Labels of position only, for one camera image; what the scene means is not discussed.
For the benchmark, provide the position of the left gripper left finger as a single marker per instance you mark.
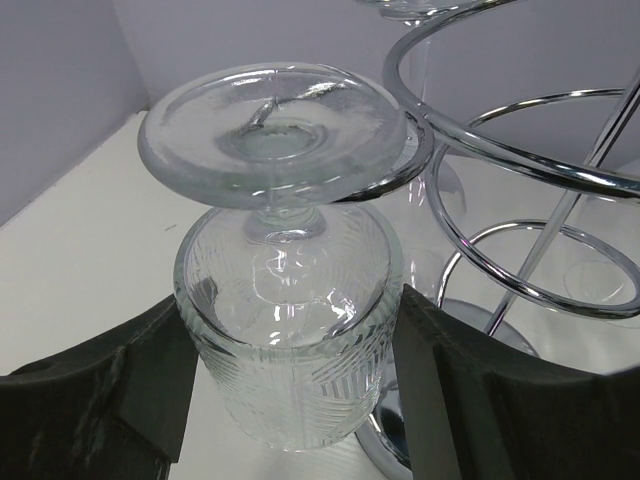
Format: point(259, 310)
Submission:
point(112, 407)

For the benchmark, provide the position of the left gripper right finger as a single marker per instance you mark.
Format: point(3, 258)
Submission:
point(475, 408)

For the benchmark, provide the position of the chrome wine glass rack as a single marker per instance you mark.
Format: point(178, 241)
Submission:
point(535, 105)

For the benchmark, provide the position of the ribbed wine glass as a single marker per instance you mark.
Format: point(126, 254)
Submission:
point(288, 286)

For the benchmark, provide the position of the right wine glass on rack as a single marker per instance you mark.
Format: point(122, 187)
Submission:
point(590, 276)

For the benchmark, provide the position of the tall wine glass on rack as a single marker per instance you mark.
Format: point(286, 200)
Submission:
point(413, 196)

